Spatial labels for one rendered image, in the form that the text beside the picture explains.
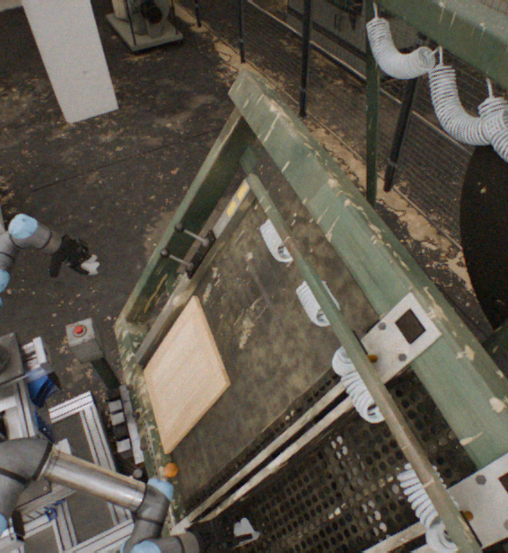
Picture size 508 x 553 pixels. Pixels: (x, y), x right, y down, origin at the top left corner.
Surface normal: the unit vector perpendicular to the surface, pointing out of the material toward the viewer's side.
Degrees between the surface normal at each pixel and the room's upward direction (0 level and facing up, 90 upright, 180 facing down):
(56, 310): 0
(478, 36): 90
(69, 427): 0
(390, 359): 55
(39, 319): 0
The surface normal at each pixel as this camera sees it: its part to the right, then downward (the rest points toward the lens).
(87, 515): -0.03, -0.62
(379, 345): -0.78, -0.11
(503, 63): -0.93, 0.29
